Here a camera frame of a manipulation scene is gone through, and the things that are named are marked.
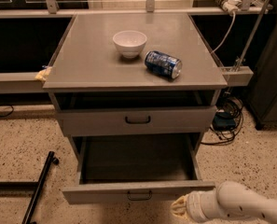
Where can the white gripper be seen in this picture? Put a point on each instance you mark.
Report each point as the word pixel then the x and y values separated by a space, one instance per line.
pixel 193 207

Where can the grey bottom drawer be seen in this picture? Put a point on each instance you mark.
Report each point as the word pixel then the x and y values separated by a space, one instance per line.
pixel 132 168

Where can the grey drawer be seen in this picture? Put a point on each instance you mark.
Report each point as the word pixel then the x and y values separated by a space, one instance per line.
pixel 132 168
pixel 98 122

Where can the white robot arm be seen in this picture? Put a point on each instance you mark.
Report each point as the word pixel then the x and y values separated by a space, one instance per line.
pixel 229 201

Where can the grey middle drawer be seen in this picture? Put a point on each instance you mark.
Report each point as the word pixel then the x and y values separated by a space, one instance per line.
pixel 98 122

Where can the grey drawer cabinet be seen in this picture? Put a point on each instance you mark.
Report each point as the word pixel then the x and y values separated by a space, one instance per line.
pixel 132 86

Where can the dark blue floor box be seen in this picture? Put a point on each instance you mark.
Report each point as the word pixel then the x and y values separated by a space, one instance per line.
pixel 223 121

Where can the blue soda can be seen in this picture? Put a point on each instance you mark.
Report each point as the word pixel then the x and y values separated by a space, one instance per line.
pixel 163 64

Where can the white ceramic bowl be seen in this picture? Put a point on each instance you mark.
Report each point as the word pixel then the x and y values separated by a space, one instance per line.
pixel 129 43

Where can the yellow tape piece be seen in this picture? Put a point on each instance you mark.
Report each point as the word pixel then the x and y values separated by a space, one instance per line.
pixel 43 74

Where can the white power strip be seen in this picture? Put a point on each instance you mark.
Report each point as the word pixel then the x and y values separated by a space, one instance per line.
pixel 229 6

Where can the thin metal rod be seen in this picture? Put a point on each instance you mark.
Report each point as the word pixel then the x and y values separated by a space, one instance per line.
pixel 239 61

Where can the black metal floor frame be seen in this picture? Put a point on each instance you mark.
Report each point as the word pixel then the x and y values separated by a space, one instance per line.
pixel 32 188

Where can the grey metal rail frame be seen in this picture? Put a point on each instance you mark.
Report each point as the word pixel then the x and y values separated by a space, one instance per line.
pixel 89 33

